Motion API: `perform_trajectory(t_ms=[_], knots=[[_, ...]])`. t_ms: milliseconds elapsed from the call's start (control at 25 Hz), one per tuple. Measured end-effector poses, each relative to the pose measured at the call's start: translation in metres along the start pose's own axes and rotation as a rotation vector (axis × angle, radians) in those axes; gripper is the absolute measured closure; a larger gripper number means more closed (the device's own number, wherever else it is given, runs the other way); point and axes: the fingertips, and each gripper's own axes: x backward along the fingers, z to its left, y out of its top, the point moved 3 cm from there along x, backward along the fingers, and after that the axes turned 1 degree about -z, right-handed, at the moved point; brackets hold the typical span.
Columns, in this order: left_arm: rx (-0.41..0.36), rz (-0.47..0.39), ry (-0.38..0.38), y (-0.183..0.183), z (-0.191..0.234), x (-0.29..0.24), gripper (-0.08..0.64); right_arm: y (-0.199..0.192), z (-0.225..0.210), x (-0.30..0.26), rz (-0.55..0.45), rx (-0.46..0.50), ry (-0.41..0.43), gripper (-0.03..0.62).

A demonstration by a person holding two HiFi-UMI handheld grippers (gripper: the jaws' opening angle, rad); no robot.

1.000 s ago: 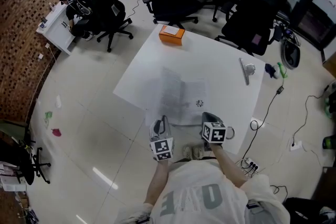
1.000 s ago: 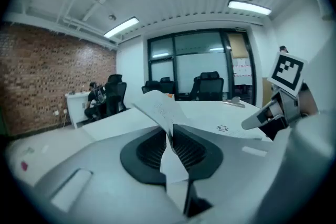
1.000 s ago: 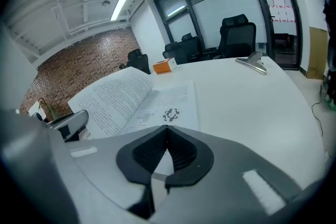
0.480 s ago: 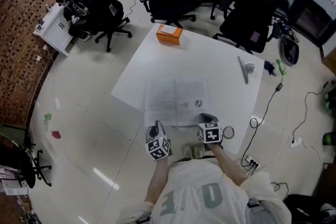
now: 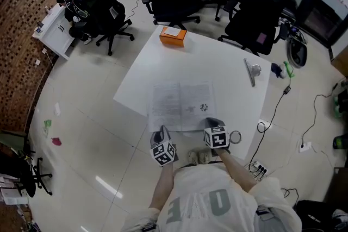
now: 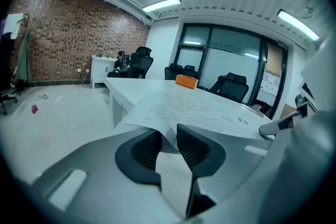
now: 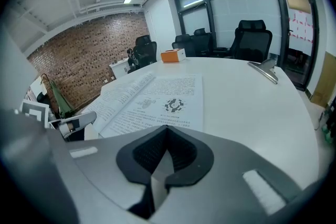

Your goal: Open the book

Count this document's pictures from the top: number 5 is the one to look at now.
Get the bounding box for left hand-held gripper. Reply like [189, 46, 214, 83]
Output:
[149, 125, 179, 167]

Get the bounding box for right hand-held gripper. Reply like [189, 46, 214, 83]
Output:
[203, 117, 232, 155]

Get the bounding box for white book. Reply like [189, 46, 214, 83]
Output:
[146, 80, 219, 133]

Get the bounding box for person's left forearm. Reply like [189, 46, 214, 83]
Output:
[148, 162, 175, 210]

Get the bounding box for person's right forearm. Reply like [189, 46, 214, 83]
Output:
[215, 147, 258, 194]

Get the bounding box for person's beige shoes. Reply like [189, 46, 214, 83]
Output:
[188, 149, 213, 165]

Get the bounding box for white power strip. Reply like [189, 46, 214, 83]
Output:
[250, 160, 269, 175]

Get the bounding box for person's white printed shirt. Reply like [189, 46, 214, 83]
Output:
[121, 162, 303, 232]

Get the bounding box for grey metal stand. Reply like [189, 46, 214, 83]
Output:
[243, 58, 263, 88]

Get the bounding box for dark blue cloth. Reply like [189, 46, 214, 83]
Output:
[270, 62, 286, 79]

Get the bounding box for green plastic toy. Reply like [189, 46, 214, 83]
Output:
[282, 60, 295, 80]

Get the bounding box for orange cardboard box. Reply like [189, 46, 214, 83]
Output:
[159, 26, 188, 48]

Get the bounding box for grey oval device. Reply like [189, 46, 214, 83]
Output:
[287, 36, 308, 69]

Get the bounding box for green crumpled scrap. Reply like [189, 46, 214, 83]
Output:
[42, 119, 53, 136]

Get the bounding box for green bottle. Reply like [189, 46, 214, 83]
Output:
[332, 134, 348, 151]

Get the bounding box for black bag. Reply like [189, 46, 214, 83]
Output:
[294, 199, 348, 232]

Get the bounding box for black stool with wheeled base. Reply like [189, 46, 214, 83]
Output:
[0, 129, 54, 198]

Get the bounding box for white cabinet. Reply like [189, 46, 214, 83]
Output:
[32, 0, 80, 61]

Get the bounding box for clear tape ring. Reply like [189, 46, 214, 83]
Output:
[229, 130, 243, 144]

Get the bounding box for black power adapter with cable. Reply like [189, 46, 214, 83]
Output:
[248, 85, 292, 172]

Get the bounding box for white floor socket with cable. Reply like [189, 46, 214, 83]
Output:
[299, 92, 337, 153]

